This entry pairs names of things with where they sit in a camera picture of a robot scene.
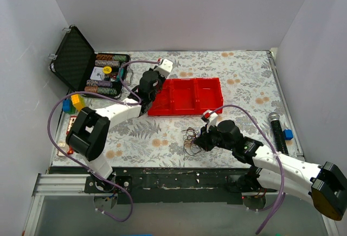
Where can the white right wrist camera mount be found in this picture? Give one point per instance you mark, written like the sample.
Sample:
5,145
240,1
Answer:
210,119

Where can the yellow toy brick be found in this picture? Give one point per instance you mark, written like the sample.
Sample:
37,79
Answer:
77,101

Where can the black handheld microphone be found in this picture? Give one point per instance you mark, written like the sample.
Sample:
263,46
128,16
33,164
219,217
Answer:
274,120

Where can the small blue block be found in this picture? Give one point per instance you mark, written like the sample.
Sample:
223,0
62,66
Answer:
288,134

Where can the aluminium rail frame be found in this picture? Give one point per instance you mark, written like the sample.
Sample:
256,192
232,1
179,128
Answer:
62,182

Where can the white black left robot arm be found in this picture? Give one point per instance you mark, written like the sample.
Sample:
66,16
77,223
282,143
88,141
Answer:
88,134

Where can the red white toy block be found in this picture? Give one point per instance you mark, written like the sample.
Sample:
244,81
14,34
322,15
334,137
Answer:
70,123

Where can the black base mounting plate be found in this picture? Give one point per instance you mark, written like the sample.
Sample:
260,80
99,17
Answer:
176,185

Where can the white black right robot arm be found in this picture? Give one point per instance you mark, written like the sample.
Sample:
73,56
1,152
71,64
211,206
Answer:
323,186

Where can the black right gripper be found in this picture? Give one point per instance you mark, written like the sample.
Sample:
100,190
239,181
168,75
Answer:
204,138

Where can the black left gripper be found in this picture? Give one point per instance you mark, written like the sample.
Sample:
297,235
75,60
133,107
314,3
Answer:
153,95

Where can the black poker chip case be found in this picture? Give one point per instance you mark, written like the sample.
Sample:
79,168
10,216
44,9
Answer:
78,66

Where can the blue toy brick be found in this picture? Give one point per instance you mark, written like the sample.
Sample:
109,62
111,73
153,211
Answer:
66,106

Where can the yellow round poker chip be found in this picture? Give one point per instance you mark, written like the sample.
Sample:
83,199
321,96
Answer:
107,70

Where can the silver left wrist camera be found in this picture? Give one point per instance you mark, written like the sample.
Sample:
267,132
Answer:
164,67

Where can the red three-compartment plastic tray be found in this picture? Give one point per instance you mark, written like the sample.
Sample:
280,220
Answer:
184,97

